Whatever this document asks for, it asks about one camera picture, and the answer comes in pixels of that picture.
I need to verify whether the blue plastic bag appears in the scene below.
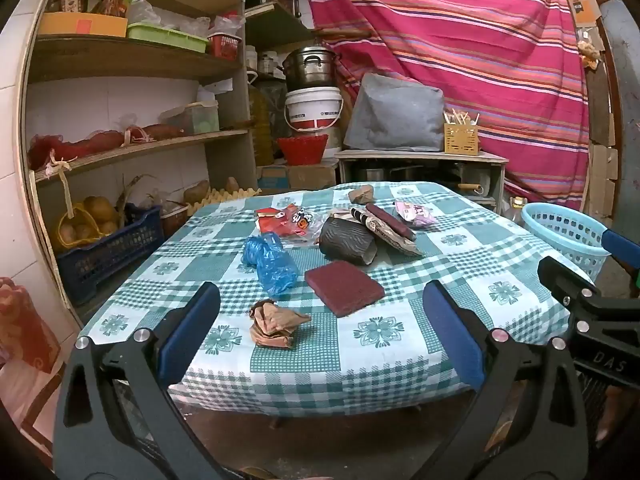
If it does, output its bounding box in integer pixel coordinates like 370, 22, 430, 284
242, 233, 300, 297

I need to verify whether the yellow oil bottle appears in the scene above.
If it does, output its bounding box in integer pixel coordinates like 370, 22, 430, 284
247, 71, 276, 167

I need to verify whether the grey cushion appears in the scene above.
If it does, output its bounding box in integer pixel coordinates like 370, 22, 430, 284
343, 72, 447, 153

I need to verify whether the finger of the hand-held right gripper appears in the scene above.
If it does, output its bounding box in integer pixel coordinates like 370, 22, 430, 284
537, 256, 602, 311
602, 229, 640, 273

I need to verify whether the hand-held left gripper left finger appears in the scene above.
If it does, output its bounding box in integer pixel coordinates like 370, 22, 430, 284
52, 281, 236, 480

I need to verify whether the egg tray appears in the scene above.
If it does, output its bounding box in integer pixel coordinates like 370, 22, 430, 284
186, 187, 262, 207

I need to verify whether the pink snack wrapper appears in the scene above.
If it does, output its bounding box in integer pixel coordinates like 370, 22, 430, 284
393, 200, 437, 231

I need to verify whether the red mesh bag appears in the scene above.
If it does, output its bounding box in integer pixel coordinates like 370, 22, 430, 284
27, 129, 127, 172

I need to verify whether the small red basket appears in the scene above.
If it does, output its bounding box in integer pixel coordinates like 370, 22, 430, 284
207, 32, 241, 61

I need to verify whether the brown potato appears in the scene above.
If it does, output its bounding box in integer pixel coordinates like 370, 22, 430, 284
183, 180, 211, 204

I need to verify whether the metal cooking pot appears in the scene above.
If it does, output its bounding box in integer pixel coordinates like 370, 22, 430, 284
281, 46, 342, 92

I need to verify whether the pink striped cloth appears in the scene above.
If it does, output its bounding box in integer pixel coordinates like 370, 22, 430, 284
300, 0, 592, 211

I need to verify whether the red snack wrapper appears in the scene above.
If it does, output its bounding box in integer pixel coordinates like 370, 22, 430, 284
255, 203, 321, 247

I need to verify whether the light blue plastic basket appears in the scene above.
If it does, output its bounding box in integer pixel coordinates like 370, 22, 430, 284
521, 202, 612, 282

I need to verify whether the translucent plastic container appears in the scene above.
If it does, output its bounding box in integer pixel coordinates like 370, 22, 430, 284
164, 101, 221, 136

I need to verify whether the white plastic bucket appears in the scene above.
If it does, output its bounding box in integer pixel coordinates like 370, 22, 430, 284
284, 86, 345, 149

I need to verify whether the yellow utensil holder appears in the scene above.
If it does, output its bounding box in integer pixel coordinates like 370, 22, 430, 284
443, 108, 481, 155

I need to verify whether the maroon scouring pad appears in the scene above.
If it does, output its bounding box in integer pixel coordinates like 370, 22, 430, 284
304, 260, 386, 319

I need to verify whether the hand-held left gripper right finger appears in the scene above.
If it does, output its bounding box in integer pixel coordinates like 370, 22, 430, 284
421, 280, 591, 480

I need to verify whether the blue plastic crate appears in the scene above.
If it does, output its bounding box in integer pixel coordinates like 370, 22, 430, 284
56, 204, 166, 307

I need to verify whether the green checkered tablecloth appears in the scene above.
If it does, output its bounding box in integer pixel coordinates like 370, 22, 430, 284
77, 181, 596, 403

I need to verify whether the yellow mesh bag of potatoes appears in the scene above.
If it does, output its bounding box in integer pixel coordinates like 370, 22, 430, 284
52, 196, 122, 252

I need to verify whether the green plastic tray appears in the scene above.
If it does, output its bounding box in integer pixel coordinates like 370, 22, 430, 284
126, 22, 209, 55

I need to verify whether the red plastic basket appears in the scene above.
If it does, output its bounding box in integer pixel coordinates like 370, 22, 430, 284
276, 133, 330, 166

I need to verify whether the brown printed paper bag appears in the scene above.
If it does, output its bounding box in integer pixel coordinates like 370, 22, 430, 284
350, 206, 426, 258

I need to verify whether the dark crushed paper cup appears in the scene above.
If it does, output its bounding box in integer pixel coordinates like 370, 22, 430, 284
318, 216, 378, 267

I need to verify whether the brown paper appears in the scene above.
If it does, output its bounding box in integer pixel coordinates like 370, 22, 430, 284
248, 299, 312, 350

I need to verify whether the maroon stick wrapper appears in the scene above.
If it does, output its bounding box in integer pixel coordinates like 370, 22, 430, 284
365, 202, 417, 242

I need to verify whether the wooden shelf unit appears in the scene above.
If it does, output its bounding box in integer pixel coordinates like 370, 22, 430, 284
17, 0, 258, 328

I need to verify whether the yellow cardboard box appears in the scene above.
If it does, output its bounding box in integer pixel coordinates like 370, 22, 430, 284
37, 11, 129, 39

